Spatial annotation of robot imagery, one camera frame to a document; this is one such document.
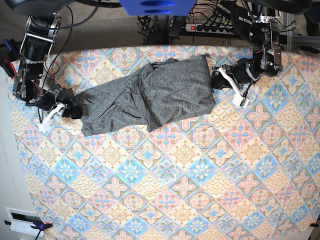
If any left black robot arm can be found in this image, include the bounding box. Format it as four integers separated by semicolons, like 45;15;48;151
211;0;283;109

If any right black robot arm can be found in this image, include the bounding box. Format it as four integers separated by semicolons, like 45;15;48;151
12;12;83;133

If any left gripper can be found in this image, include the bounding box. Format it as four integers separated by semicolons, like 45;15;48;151
210;62;252;108

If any white wall outlet box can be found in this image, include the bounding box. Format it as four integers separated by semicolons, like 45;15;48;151
4;207;42;237

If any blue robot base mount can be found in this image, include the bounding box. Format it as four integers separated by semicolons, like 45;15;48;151
118;0;196;16

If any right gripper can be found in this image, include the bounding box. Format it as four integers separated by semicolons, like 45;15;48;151
36;89;83;133

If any orange blue corner clamp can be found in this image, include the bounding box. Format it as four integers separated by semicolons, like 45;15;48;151
4;220;53;240

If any black power strip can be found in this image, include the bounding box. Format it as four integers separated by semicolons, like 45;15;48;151
184;23;238;36

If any grey t-shirt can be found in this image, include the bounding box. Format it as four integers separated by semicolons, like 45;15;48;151
75;55;216;137

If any red blue table clamp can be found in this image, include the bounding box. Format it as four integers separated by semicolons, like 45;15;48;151
0;38;21;79

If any patterned colourful tablecloth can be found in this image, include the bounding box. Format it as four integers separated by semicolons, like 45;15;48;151
8;53;320;240

